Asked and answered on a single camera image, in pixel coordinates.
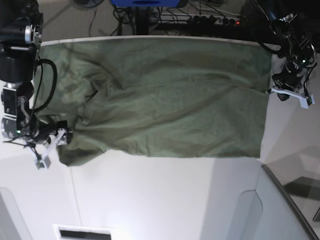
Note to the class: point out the blue box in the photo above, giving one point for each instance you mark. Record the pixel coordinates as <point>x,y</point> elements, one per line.
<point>145,3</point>

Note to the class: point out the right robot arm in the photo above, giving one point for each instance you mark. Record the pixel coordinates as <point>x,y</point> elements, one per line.
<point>21,26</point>

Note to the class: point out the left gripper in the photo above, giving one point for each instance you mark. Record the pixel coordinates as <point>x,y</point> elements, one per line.
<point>289,82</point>

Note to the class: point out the green t-shirt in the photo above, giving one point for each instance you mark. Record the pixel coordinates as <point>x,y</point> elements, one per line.
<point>159,97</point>

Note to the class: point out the black power strip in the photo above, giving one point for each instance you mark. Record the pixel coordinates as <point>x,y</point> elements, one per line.
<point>182,19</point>

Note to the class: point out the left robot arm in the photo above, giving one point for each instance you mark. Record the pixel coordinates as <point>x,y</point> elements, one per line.
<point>295,47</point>

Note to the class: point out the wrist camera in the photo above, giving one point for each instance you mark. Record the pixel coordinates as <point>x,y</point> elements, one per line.
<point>42,163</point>
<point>306,101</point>

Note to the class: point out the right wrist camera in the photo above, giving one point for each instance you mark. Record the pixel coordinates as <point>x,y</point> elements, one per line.
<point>42,163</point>

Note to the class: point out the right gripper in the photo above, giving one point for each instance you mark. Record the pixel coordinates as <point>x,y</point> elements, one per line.
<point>49,135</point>

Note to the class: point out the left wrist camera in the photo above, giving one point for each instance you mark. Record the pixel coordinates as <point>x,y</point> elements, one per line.
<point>306,101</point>

